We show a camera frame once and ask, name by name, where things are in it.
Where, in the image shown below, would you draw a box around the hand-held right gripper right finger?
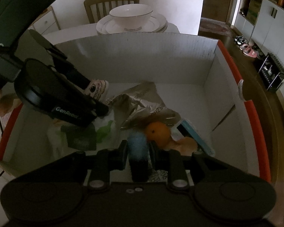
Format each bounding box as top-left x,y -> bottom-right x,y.
150,141 -> 230,190

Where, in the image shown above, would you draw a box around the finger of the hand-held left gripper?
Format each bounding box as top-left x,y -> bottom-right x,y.
28,30 -> 90,91
51,68 -> 109,118

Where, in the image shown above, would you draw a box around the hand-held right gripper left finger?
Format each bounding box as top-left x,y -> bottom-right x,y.
45,141 -> 129,190

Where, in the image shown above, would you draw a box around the small big-eyed plush doll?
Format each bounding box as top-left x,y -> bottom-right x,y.
84,79 -> 109,99

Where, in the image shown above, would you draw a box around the blue fuzzy black brush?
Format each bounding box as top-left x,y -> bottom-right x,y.
128,132 -> 149,182

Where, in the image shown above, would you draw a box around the white printed pouch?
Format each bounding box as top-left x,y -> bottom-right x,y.
153,169 -> 171,183

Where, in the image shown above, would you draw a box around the orange fruit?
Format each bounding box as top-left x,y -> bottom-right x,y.
145,122 -> 171,147

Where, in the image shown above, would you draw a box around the pale orange lump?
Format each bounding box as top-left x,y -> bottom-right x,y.
170,136 -> 197,156

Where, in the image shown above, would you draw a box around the white green snack bag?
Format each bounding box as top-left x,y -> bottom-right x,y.
47,118 -> 123,161

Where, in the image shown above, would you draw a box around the teal box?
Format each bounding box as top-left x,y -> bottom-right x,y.
177,119 -> 215,156

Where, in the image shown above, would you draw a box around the silver foil bag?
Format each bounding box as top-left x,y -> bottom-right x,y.
105,82 -> 180,130

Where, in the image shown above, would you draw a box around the red cardboard box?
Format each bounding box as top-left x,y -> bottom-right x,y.
0,33 -> 271,187

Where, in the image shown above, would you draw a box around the white sideboard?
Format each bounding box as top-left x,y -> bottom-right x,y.
28,6 -> 61,37

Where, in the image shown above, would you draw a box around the stack of white plates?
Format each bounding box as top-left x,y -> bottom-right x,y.
96,13 -> 168,36

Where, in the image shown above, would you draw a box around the wooden slat-back chair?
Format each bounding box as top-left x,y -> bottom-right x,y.
84,0 -> 140,24

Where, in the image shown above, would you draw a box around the white bowl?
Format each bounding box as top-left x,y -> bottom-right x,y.
109,4 -> 154,32

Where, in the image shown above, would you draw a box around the pink slippers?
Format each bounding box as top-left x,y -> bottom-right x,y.
239,43 -> 258,58

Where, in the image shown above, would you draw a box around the patterned rug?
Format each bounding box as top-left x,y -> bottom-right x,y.
200,19 -> 229,34

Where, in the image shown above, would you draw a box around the dark shoes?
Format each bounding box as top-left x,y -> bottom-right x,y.
234,35 -> 248,46

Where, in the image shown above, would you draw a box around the black shoe rack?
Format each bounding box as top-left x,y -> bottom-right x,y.
259,53 -> 284,93

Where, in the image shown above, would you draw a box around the white wall cabinet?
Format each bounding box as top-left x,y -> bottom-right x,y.
234,0 -> 284,93

